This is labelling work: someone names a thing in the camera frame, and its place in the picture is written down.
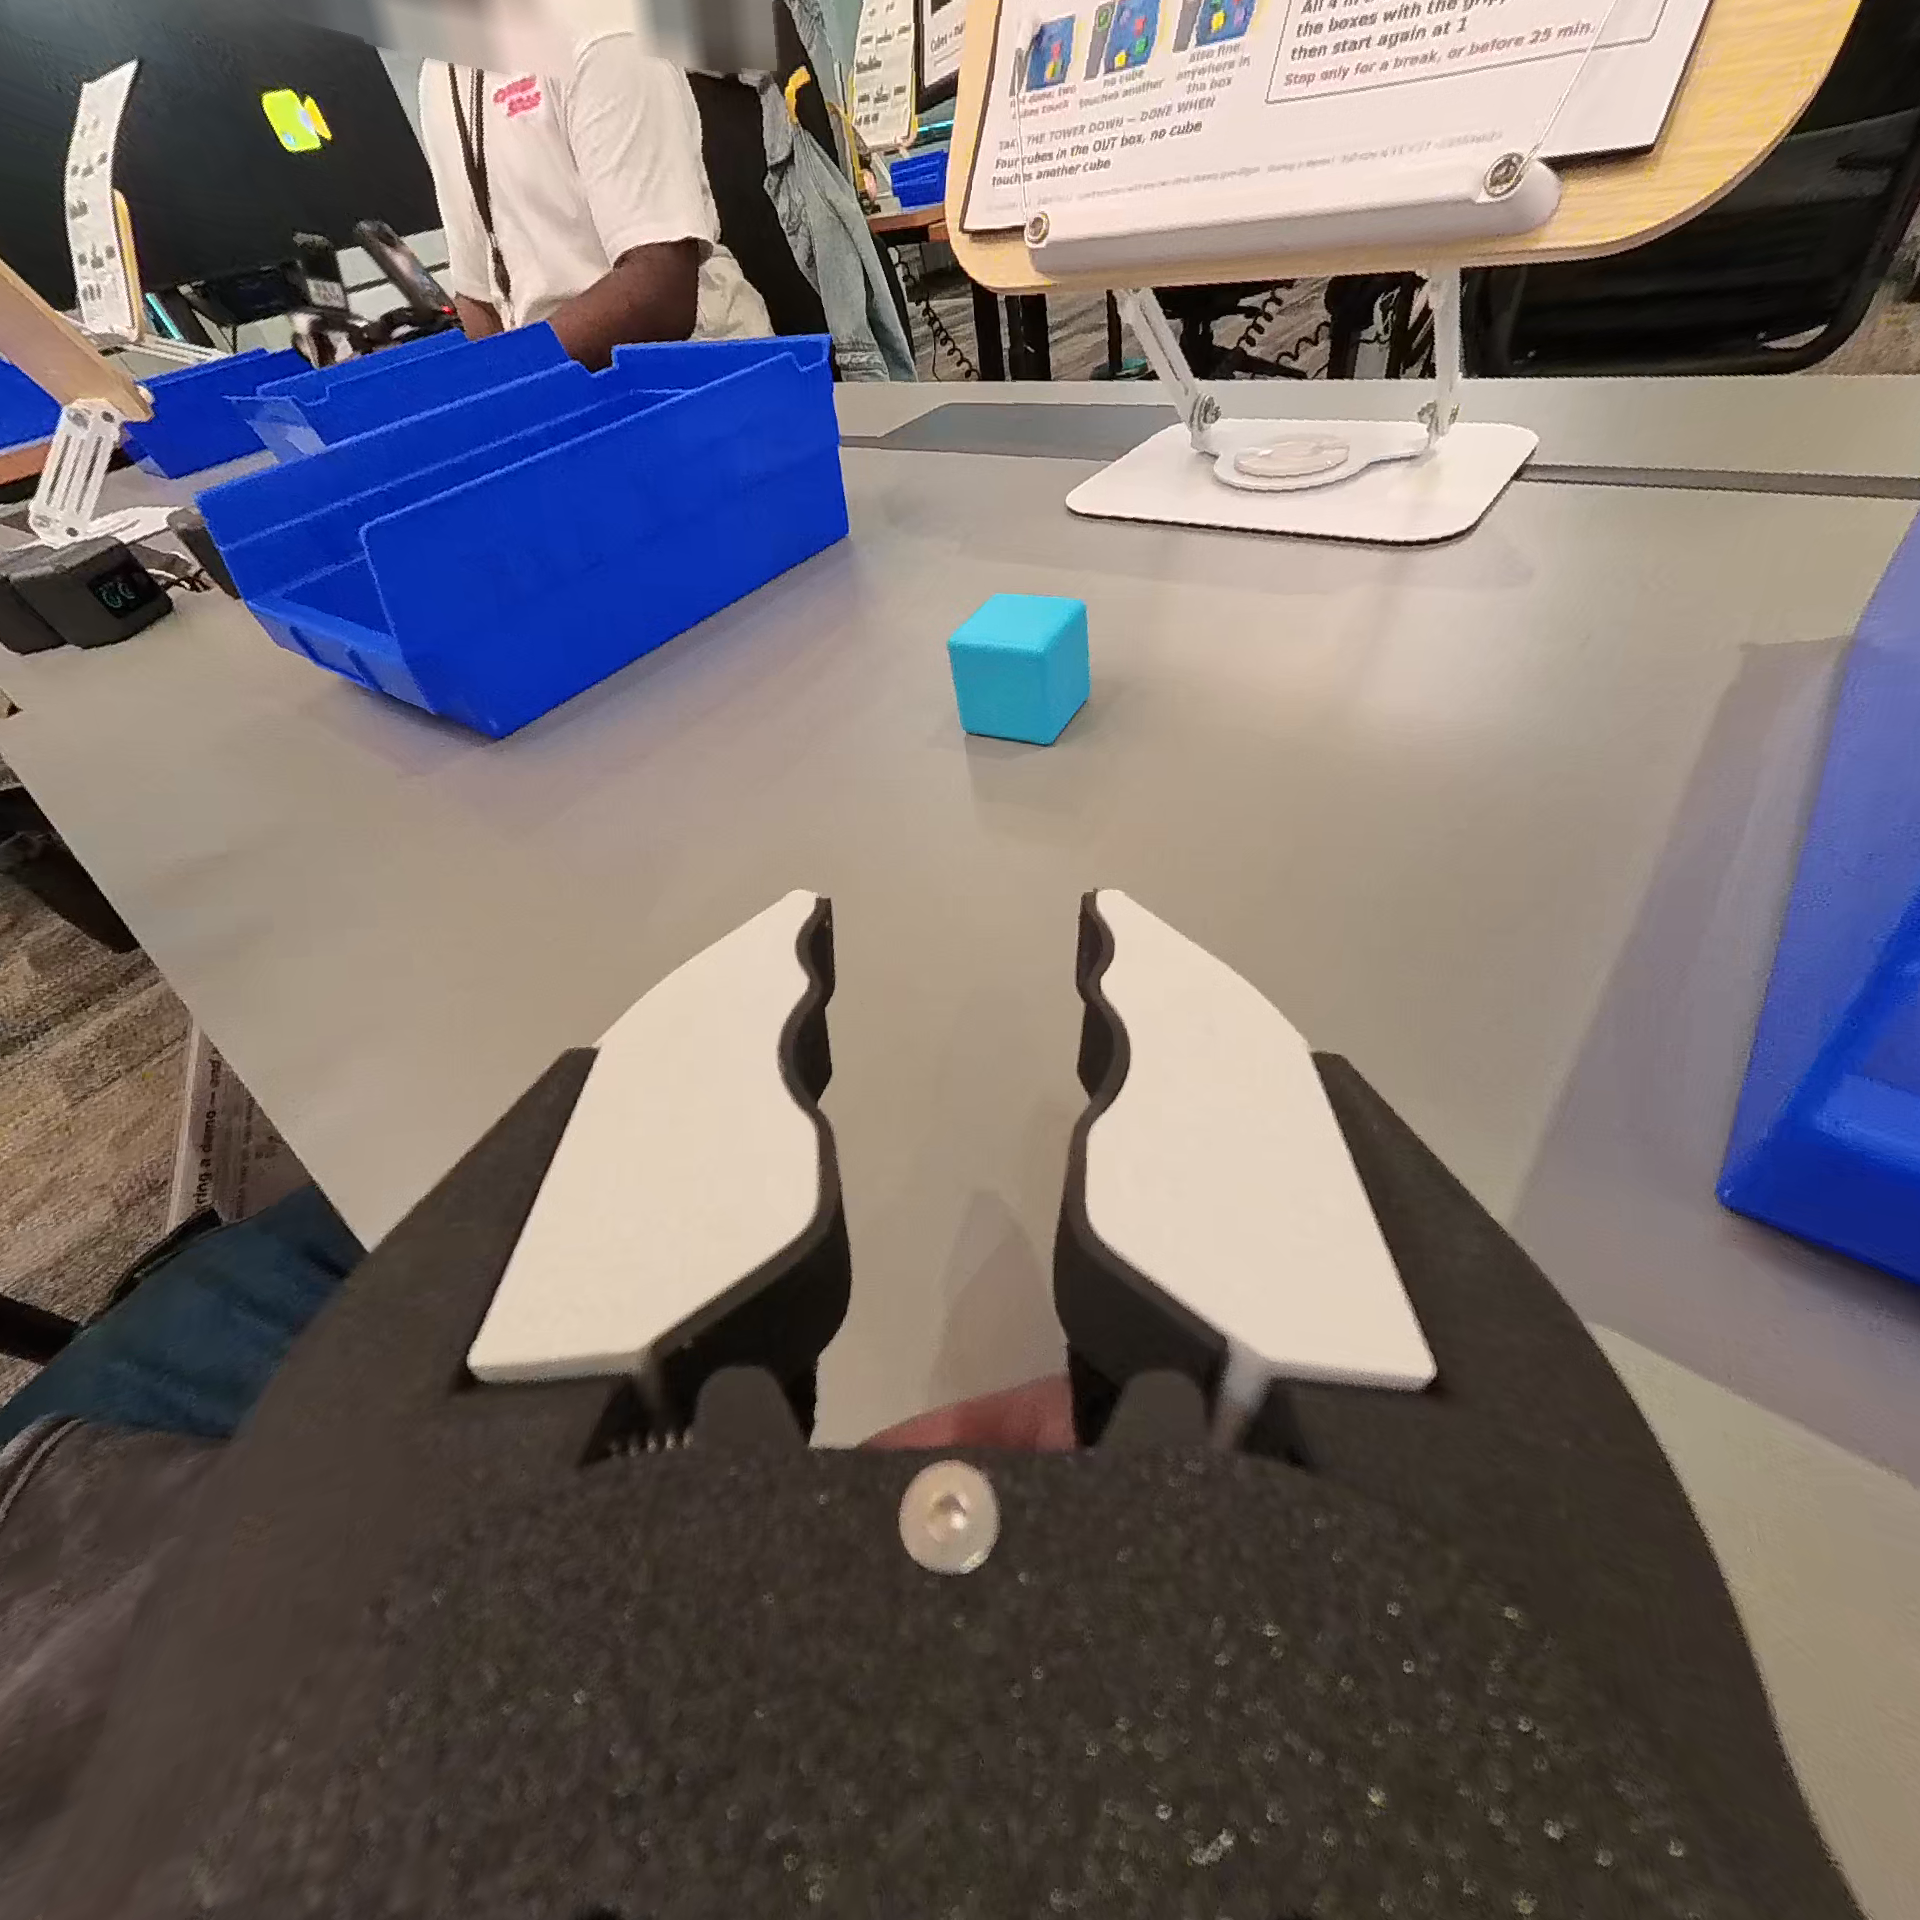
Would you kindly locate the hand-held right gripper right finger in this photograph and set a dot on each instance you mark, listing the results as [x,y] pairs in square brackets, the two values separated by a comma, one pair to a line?
[1244,1201]

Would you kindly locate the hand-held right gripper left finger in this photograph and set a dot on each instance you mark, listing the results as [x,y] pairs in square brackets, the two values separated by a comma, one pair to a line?
[661,1201]

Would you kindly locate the light blue cube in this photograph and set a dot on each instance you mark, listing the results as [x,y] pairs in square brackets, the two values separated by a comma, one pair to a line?
[1020,674]

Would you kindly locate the blue plastic bin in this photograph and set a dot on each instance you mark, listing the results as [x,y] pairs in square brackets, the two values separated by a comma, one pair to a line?
[390,383]
[599,586]
[1845,1050]
[29,404]
[917,177]
[210,412]

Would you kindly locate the printed paper sheet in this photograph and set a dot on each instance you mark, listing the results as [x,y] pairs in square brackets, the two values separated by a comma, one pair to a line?
[225,1141]

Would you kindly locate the person's leg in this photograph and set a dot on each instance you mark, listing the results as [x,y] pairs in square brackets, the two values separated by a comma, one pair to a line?
[194,1319]

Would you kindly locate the black power adapter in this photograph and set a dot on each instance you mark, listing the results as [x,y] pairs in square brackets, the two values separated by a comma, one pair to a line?
[202,551]

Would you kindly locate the wooden board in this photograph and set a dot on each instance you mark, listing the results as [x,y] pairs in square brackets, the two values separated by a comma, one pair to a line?
[1724,195]
[76,352]

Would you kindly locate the printed instruction sheet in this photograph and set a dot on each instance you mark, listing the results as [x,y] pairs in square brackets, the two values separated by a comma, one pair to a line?
[1277,135]

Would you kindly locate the black display screen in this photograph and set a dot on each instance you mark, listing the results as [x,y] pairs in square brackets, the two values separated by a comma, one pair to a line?
[194,148]

